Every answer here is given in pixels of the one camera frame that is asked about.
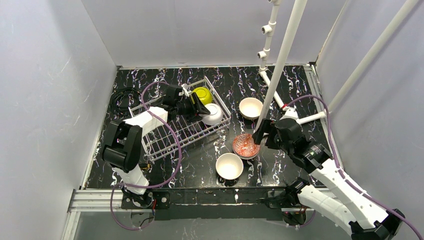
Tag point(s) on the white wire dish rack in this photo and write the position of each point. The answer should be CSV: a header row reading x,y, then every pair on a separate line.
x,y
159,142

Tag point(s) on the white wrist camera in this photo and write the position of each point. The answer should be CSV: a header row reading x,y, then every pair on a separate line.
x,y
289,113
185,90

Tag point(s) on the white bowl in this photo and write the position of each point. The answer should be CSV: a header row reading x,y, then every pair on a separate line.
x,y
215,116

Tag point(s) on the yellow-green bowl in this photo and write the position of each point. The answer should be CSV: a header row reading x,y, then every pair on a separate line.
x,y
203,94

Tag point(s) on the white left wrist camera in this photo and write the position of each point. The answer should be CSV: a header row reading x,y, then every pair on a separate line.
x,y
185,90

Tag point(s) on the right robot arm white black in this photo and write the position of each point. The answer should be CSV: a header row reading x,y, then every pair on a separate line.
x,y
352,208

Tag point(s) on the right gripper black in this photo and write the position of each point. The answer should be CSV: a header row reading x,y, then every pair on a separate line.
x,y
266,133

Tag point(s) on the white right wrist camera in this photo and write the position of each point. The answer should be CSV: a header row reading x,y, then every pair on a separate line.
x,y
289,113

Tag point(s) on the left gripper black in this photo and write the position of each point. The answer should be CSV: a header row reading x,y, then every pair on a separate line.
x,y
193,106

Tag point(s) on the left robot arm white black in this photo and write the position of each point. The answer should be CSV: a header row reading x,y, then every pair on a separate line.
x,y
122,144

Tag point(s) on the cream bowl at front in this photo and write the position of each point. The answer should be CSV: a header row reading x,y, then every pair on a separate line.
x,y
229,166

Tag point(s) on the red patterned bowl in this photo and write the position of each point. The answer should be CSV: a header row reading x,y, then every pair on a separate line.
x,y
244,146

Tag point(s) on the cream bowl at back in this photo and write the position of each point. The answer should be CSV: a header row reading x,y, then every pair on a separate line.
x,y
250,108

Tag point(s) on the cream bowl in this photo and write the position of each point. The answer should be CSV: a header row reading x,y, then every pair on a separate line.
x,y
229,166
250,108

